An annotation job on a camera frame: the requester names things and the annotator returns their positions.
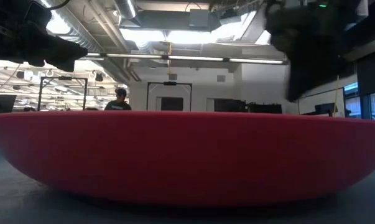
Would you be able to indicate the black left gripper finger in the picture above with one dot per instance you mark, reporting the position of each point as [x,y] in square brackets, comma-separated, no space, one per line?
[66,49]
[61,63]

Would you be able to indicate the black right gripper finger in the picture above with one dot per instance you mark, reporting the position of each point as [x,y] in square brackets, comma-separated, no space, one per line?
[308,71]

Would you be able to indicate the white board panel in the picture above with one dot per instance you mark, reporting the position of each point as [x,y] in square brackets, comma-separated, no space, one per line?
[308,104]

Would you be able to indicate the small black monitor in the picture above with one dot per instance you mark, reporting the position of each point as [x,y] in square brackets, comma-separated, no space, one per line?
[325,109]

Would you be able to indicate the black equipment row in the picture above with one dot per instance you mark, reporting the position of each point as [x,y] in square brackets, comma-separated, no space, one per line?
[249,107]

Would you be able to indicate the person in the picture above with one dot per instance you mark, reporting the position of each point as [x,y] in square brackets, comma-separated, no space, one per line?
[118,102]

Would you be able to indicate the dark monitor at table edge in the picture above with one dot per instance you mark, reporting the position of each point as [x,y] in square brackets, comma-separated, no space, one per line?
[0,103]

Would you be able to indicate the grey ceiling ventilation box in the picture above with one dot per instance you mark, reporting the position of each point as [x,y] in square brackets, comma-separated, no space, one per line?
[199,18]

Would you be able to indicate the long linear ceiling light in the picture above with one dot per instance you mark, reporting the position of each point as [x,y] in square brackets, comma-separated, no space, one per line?
[193,58]

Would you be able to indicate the large red bowl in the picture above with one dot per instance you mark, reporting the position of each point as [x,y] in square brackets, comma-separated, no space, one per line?
[187,155]

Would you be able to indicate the black frame rig with lamps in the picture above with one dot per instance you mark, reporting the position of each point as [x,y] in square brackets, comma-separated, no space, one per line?
[62,78]

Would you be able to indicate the large spiral ventilation duct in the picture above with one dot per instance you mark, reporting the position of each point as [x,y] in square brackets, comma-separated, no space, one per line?
[81,34]

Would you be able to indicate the silver round ventilation duct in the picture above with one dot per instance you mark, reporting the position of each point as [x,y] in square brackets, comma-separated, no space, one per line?
[125,8]

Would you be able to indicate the black frame rig, white wall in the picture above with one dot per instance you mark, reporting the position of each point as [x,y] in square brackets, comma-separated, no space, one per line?
[169,83]

